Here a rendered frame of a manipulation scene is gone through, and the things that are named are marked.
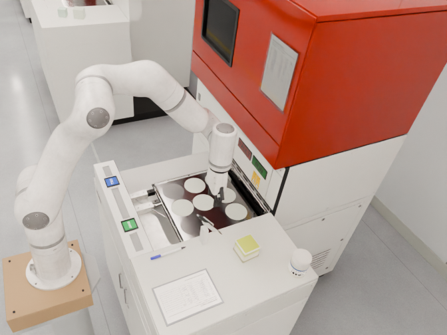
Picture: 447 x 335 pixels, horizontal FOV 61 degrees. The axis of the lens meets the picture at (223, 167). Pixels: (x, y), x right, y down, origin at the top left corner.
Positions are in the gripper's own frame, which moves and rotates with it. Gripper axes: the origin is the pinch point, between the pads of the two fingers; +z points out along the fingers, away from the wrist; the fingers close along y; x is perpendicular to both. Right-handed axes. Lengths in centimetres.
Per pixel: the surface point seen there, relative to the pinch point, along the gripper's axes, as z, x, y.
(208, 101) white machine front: -2, 17, -67
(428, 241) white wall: 95, 178, -19
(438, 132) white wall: 20, 171, -50
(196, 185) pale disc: 21.0, 2.6, -30.0
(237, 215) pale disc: 21.9, 15.6, -8.4
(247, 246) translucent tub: 10.1, 8.3, 17.8
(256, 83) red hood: -36.8, 18.4, -19.9
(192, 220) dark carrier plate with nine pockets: 22.3, -4.6, -9.7
